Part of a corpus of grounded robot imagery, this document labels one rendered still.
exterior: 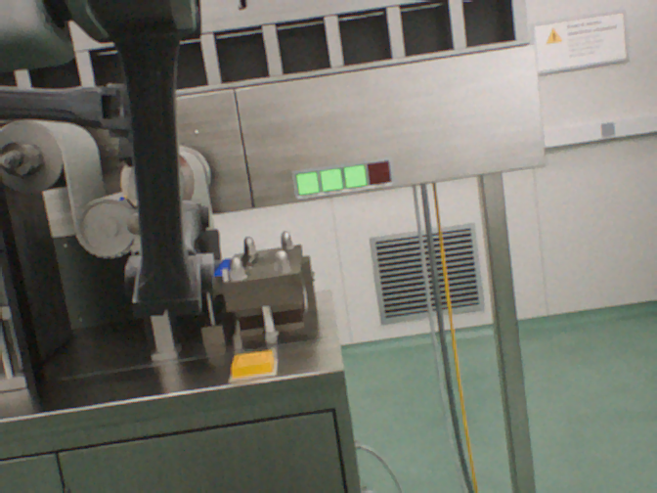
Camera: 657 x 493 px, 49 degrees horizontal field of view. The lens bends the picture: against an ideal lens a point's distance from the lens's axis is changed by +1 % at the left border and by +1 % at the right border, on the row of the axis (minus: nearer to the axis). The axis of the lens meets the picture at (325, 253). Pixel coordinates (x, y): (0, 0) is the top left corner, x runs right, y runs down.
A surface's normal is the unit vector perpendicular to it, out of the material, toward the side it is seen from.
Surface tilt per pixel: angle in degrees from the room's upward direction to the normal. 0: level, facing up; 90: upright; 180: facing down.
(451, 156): 90
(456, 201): 90
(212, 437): 90
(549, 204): 90
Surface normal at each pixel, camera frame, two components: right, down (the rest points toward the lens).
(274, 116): 0.03, 0.16
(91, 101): 0.52, 0.12
